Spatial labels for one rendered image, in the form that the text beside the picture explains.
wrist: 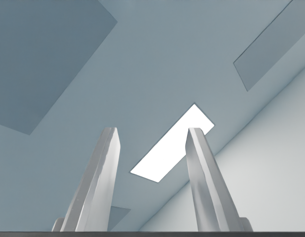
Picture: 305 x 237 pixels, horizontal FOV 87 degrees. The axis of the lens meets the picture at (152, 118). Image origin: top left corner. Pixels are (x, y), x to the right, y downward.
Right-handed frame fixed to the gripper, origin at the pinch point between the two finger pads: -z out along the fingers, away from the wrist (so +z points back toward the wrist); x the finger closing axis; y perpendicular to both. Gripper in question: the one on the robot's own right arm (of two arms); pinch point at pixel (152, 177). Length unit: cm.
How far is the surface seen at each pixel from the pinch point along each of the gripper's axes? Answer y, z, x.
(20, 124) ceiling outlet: 78, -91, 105
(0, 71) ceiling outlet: 37, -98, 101
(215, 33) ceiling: 29, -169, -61
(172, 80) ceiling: 68, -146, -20
